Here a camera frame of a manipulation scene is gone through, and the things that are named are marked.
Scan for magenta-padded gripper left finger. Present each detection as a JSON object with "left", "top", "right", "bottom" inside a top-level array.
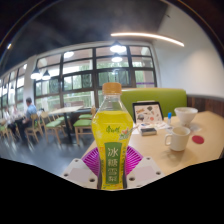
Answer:
[{"left": 61, "top": 146, "right": 103, "bottom": 190}]

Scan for small blue-capped tube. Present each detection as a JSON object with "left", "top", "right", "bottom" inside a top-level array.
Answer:
[{"left": 166, "top": 111, "right": 173, "bottom": 126}]

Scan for white ribbed mug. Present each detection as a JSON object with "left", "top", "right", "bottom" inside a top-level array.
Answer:
[{"left": 164, "top": 125, "right": 192, "bottom": 153}]

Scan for small dark box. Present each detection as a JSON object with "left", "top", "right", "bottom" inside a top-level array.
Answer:
[{"left": 139, "top": 126, "right": 158, "bottom": 137}]

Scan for light wooden dining table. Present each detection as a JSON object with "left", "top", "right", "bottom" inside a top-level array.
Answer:
[{"left": 48, "top": 105, "right": 84, "bottom": 144}]

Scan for black-framed picture stand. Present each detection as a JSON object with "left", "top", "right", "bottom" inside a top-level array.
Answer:
[{"left": 131, "top": 100, "right": 165, "bottom": 125}]

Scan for person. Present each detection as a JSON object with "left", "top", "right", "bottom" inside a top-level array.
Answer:
[
  {"left": 14, "top": 96, "right": 38, "bottom": 141},
  {"left": 10, "top": 104, "right": 22, "bottom": 122},
  {"left": 1, "top": 105, "right": 13, "bottom": 127}
]

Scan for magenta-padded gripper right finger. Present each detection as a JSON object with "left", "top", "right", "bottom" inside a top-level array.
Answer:
[{"left": 123, "top": 145, "right": 165, "bottom": 190}]

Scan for black pendant lamps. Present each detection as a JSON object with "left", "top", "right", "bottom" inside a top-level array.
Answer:
[{"left": 30, "top": 40, "right": 128, "bottom": 82}]

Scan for green upholstered bench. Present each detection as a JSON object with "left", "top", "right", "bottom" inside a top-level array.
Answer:
[{"left": 119, "top": 87, "right": 188, "bottom": 118}]

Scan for wooden chairs with green seats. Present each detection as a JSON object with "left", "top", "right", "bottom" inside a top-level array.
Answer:
[{"left": 0, "top": 106, "right": 98, "bottom": 146}]

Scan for yellow drink bottle orange cap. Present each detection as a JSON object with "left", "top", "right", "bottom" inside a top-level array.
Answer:
[{"left": 91, "top": 82, "right": 134, "bottom": 191}]

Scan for white bowl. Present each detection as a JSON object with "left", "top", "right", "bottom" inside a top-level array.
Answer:
[{"left": 173, "top": 106, "right": 199, "bottom": 128}]

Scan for long curved light strip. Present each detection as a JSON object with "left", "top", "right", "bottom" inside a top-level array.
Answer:
[{"left": 110, "top": 31, "right": 185, "bottom": 48}]

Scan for white paper sheets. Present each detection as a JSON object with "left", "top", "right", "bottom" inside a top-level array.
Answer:
[{"left": 131, "top": 121, "right": 171, "bottom": 134}]

